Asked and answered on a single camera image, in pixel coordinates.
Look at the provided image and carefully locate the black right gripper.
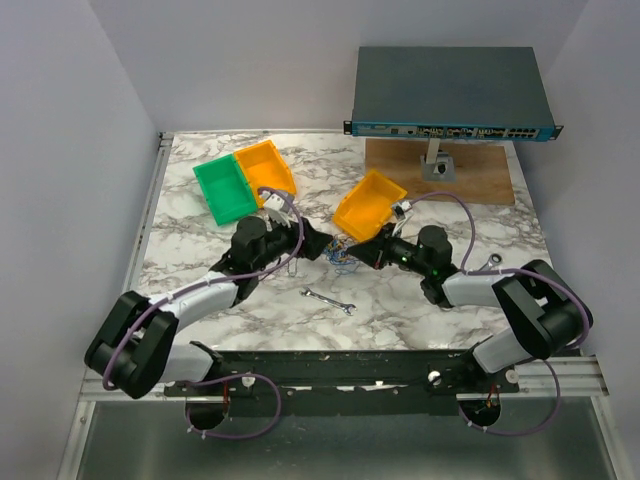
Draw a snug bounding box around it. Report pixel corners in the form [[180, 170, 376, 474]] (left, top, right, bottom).
[[348, 222, 431, 277]]

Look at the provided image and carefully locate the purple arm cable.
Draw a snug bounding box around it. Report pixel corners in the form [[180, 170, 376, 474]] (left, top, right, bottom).
[[412, 191, 594, 436], [102, 187, 306, 442]]

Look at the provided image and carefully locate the wooden base board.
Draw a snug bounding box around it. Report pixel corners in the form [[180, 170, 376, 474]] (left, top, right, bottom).
[[365, 138, 515, 205]]

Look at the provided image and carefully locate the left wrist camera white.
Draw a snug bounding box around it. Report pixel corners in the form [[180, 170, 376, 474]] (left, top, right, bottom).
[[260, 191, 294, 227]]

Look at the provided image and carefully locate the blue cable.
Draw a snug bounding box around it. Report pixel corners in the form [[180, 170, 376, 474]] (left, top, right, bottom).
[[322, 239, 359, 277]]

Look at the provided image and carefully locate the yellow bin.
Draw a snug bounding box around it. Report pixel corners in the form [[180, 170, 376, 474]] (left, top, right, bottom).
[[332, 169, 407, 242], [233, 140, 297, 208]]

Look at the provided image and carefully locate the silver open-end wrench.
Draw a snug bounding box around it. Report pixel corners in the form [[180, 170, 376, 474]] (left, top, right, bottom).
[[300, 287, 357, 316]]

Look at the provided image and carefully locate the green plastic bin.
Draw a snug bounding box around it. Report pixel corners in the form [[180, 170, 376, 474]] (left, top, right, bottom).
[[193, 154, 258, 226]]

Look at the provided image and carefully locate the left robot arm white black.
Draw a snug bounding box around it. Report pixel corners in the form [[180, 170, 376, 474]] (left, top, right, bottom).
[[84, 216, 333, 399]]

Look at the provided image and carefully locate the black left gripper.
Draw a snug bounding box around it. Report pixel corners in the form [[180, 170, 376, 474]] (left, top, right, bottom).
[[252, 212, 332, 273]]

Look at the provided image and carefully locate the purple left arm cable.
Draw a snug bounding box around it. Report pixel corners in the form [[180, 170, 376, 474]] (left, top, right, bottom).
[[102, 187, 306, 442]]

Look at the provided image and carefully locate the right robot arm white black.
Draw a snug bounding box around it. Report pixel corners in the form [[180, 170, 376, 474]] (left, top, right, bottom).
[[347, 224, 593, 392]]

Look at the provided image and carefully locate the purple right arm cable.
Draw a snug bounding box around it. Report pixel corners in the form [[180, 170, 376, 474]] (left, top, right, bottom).
[[412, 191, 594, 436]]

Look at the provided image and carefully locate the blue network switch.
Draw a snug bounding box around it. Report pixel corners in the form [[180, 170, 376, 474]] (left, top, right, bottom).
[[343, 46, 563, 142]]

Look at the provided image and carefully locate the aluminium table frame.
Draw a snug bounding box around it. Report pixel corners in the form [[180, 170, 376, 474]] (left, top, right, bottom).
[[60, 130, 614, 479]]

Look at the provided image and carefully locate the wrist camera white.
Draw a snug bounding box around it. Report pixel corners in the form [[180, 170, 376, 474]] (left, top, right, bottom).
[[260, 191, 294, 227], [391, 200, 413, 222]]

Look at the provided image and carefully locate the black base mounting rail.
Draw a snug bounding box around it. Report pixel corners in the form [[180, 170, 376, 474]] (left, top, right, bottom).
[[164, 350, 519, 417]]

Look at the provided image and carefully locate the metal switch stand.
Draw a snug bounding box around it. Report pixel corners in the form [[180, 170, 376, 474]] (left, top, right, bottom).
[[420, 138, 456, 183]]

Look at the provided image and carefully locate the silver ratchet wrench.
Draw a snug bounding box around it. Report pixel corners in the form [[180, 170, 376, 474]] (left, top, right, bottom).
[[478, 253, 503, 272]]

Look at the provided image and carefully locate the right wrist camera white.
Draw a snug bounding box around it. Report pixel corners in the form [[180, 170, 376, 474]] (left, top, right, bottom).
[[391, 200, 413, 222]]

